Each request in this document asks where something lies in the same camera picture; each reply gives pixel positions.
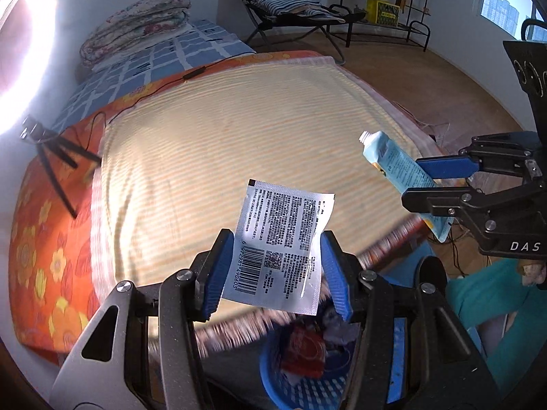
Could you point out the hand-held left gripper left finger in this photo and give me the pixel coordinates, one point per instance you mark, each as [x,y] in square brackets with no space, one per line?
[213,273]

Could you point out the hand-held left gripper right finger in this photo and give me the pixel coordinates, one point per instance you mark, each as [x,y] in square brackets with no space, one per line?
[335,273]

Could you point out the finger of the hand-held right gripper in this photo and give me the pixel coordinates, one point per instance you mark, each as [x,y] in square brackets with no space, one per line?
[448,167]
[431,200]

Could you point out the light blue tube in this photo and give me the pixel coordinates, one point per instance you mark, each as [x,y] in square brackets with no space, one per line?
[397,162]

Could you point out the white printed sachet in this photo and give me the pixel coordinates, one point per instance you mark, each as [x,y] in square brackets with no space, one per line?
[282,239]

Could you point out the red printed box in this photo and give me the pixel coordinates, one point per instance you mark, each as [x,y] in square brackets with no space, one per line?
[303,350]

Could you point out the blue plastic laundry basket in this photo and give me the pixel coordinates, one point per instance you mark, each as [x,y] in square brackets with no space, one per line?
[307,397]

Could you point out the window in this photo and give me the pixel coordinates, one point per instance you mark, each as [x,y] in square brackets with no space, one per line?
[504,4]

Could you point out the person's teal trousers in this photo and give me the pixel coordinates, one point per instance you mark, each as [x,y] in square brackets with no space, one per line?
[483,290]

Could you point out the beige striped fringed mat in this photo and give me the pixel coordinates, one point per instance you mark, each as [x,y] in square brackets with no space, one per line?
[213,136]

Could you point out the orange floral bedsheet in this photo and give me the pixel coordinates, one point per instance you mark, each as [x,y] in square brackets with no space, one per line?
[47,243]

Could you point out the yellow plastic crate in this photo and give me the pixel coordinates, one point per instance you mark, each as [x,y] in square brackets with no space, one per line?
[384,10]

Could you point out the blue checked bedsheet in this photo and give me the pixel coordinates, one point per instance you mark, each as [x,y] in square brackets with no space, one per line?
[171,51]

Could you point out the striped chair cushion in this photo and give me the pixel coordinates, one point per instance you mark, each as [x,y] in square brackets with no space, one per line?
[290,3]

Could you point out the black tripod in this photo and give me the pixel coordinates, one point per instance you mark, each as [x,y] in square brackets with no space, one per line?
[34,130]

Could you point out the folded floral quilt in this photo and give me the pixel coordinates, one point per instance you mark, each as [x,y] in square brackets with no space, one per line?
[136,21]

